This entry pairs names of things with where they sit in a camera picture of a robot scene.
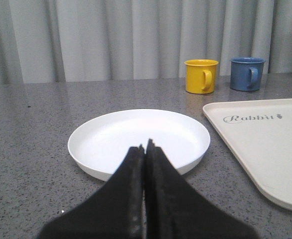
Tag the cream rabbit tray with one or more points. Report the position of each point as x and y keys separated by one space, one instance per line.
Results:
x=259 y=134

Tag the grey curtain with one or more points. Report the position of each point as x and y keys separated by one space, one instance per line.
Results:
x=46 y=41

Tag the white round plate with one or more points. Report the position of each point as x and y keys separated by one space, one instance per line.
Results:
x=100 y=145

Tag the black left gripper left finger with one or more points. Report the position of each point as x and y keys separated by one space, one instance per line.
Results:
x=113 y=212

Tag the blue mug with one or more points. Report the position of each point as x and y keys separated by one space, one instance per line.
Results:
x=246 y=73

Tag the yellow mug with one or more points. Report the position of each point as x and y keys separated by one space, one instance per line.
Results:
x=200 y=76

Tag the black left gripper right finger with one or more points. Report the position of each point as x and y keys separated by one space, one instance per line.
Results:
x=174 y=210

